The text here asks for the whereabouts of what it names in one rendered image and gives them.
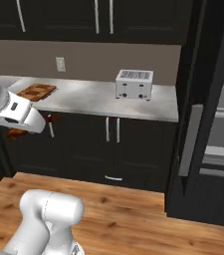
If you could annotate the black lower cupboard door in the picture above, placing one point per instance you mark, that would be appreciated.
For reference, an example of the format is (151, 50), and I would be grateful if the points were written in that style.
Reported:
(83, 146)
(143, 152)
(30, 151)

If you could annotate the brown wooden cutting board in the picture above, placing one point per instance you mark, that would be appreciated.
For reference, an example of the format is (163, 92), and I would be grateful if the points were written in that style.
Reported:
(37, 91)

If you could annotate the black fridge door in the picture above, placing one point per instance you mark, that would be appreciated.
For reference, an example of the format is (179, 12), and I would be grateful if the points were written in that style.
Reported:
(196, 66)

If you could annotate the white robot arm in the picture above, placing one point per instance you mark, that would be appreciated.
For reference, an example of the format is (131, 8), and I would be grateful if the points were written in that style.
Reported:
(48, 212)

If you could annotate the black upper cupboard door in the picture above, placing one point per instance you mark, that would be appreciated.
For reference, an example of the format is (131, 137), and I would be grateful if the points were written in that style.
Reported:
(146, 20)
(0, 16)
(63, 18)

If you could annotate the black lower drawer front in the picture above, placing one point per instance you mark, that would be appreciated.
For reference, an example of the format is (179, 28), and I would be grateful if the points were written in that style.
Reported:
(93, 179)

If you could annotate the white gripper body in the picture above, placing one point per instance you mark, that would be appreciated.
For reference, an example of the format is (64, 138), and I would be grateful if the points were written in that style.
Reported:
(34, 122)

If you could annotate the white wall outlet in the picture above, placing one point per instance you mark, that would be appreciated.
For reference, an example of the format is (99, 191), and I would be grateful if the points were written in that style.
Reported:
(60, 64)

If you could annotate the black cupboard door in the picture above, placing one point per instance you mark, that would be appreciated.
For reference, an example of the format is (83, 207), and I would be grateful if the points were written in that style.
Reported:
(83, 146)
(0, 16)
(30, 151)
(143, 152)
(146, 20)
(63, 18)

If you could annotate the white four-slot toaster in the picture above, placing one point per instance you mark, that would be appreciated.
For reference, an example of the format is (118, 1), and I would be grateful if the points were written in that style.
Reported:
(134, 85)

